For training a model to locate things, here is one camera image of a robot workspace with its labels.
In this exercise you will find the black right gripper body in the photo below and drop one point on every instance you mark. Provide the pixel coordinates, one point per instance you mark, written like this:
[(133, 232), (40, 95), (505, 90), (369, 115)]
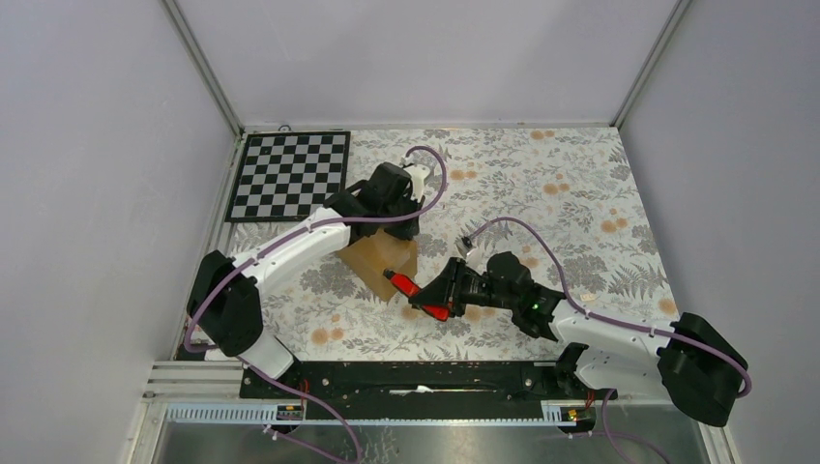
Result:
[(479, 291)]

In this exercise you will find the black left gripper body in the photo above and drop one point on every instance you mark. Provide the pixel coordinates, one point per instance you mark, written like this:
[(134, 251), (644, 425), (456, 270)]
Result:
[(407, 206)]

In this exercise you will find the red black utility knife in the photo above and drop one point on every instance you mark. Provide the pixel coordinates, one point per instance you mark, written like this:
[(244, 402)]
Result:
[(407, 287)]

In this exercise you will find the brown cardboard express box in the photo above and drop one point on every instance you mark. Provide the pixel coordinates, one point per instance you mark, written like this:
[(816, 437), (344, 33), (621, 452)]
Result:
[(369, 257)]

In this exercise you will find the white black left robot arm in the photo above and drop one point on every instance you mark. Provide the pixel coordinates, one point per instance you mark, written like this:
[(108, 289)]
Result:
[(225, 301)]

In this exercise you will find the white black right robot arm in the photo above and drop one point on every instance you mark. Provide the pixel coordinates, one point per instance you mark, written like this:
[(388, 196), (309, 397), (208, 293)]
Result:
[(686, 361)]

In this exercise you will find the black white checkerboard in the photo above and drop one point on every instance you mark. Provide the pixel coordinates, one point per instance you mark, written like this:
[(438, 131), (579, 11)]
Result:
[(286, 176)]

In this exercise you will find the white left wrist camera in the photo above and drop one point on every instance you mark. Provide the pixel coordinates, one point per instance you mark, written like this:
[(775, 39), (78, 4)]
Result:
[(418, 174)]

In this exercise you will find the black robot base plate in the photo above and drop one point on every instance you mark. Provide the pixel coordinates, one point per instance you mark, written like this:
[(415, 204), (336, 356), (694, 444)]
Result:
[(424, 391)]

